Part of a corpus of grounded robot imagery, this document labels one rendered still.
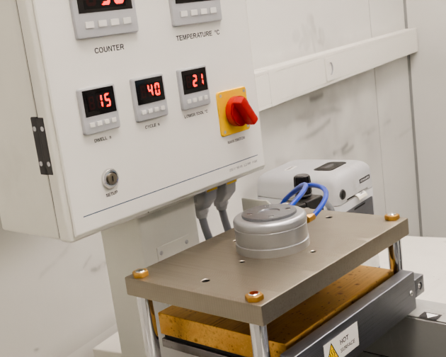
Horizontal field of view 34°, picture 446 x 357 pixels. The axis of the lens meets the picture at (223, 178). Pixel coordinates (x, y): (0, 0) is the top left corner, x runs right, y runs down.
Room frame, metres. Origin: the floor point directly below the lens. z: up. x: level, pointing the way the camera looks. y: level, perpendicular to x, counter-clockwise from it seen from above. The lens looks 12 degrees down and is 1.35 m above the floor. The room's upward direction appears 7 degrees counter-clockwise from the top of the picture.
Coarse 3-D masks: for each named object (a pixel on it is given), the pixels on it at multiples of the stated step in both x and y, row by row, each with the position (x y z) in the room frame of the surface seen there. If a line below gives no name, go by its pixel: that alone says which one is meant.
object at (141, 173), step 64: (0, 0) 0.75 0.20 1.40; (64, 0) 0.74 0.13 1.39; (128, 0) 0.80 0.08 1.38; (192, 0) 0.87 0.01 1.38; (0, 64) 0.76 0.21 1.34; (64, 64) 0.73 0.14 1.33; (128, 64) 0.80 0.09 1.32; (192, 64) 0.87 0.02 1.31; (0, 128) 0.78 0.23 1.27; (64, 128) 0.72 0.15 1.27; (128, 128) 0.78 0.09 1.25; (192, 128) 0.86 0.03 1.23; (256, 128) 0.94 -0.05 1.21; (0, 192) 0.79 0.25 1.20; (64, 192) 0.72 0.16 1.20; (128, 192) 0.77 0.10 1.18; (192, 192) 0.85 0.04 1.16; (128, 256) 0.84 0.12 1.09; (128, 320) 0.85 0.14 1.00
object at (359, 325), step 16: (400, 272) 0.76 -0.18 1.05; (384, 288) 0.72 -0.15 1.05; (400, 288) 0.74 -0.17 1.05; (416, 288) 0.76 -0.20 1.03; (352, 304) 0.69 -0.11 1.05; (368, 304) 0.69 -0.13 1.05; (384, 304) 0.71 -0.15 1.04; (400, 304) 0.74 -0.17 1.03; (336, 320) 0.66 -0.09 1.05; (352, 320) 0.67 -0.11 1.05; (368, 320) 0.69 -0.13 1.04; (384, 320) 0.71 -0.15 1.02; (400, 320) 0.73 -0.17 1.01; (320, 336) 0.63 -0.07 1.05; (336, 336) 0.64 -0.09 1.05; (352, 336) 0.66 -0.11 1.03; (368, 336) 0.68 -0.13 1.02; (288, 352) 0.61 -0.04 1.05; (304, 352) 0.61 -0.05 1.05; (320, 352) 0.62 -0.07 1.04; (336, 352) 0.64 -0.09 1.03; (352, 352) 0.66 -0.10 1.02
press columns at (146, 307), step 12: (396, 252) 0.78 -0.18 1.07; (396, 264) 0.78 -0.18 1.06; (144, 300) 0.70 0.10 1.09; (144, 312) 0.70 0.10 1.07; (144, 324) 0.70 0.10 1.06; (252, 324) 0.60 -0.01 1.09; (144, 336) 0.70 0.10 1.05; (156, 336) 0.70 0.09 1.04; (252, 336) 0.60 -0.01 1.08; (264, 336) 0.60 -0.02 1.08; (156, 348) 0.70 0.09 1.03; (252, 348) 0.60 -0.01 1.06; (264, 348) 0.60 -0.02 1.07
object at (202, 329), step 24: (336, 288) 0.73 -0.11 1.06; (360, 288) 0.72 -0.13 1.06; (168, 312) 0.72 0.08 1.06; (192, 312) 0.72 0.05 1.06; (288, 312) 0.68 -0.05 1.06; (312, 312) 0.68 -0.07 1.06; (336, 312) 0.68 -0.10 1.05; (168, 336) 0.73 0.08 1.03; (192, 336) 0.70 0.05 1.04; (216, 336) 0.67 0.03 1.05; (240, 336) 0.65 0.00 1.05; (288, 336) 0.63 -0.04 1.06
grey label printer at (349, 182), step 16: (304, 160) 1.87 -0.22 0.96; (320, 160) 1.84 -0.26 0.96; (336, 160) 1.82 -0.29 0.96; (352, 160) 1.80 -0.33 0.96; (272, 176) 1.76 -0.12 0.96; (288, 176) 1.73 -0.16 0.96; (320, 176) 1.68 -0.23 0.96; (336, 176) 1.67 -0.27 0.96; (352, 176) 1.71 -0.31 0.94; (368, 176) 1.77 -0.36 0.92; (272, 192) 1.75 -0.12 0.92; (288, 192) 1.72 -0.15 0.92; (320, 192) 1.67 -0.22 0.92; (336, 192) 1.65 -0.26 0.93; (352, 192) 1.69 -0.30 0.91; (368, 192) 1.76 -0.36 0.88; (336, 208) 1.64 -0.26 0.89; (352, 208) 1.68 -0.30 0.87; (368, 208) 1.75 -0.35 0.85
